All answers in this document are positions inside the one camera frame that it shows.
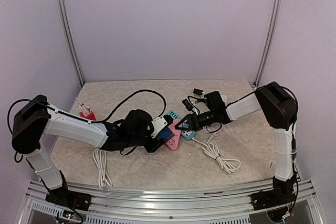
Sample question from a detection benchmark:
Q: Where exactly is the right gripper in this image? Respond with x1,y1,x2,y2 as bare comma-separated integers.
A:
175,109,216,132

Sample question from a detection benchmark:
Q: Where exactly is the blue cube socket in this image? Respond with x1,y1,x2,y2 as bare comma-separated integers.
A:
157,127,174,143

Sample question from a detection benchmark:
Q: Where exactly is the teal power strip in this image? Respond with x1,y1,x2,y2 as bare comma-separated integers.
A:
167,110,196,141

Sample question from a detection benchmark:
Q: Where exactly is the pink triangular power strip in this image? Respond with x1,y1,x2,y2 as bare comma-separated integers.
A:
164,119,182,151

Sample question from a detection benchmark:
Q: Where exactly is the red cube socket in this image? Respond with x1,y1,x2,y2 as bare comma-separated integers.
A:
79,109,97,121

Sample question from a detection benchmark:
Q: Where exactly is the black power adapter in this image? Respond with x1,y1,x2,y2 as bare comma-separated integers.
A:
193,88,204,95

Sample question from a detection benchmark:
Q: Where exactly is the white charger with pink cable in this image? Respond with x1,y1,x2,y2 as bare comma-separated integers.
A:
75,97,90,115

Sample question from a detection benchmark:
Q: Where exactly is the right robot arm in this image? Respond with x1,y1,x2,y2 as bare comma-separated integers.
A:
175,82,299,210

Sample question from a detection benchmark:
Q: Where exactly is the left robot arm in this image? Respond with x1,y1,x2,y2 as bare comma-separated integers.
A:
7,94,173,208

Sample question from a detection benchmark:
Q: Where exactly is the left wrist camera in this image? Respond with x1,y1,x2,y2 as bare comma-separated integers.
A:
151,114,173,138

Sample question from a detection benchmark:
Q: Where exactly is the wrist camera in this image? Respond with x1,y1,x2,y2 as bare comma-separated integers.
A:
182,99,197,114
151,114,173,138

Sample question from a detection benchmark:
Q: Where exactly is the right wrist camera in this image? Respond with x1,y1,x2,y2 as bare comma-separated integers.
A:
182,99,197,114

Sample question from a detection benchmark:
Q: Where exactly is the white cable of orange strip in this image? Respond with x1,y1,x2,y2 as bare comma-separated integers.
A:
93,147,113,189

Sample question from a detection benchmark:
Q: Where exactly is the white cable of teal strip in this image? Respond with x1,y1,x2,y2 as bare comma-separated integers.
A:
193,134,242,175

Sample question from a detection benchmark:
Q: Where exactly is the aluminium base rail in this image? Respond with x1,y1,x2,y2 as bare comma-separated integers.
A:
15,179,327,223

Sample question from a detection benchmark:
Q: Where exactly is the left aluminium frame post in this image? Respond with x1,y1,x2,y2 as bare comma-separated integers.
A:
57,0,86,87

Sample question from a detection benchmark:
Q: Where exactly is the aluminium frame post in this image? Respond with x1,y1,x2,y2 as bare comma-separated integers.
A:
254,0,281,87
57,0,86,87

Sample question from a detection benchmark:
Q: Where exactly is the right aluminium frame post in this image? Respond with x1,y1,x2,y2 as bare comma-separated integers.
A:
254,0,281,87

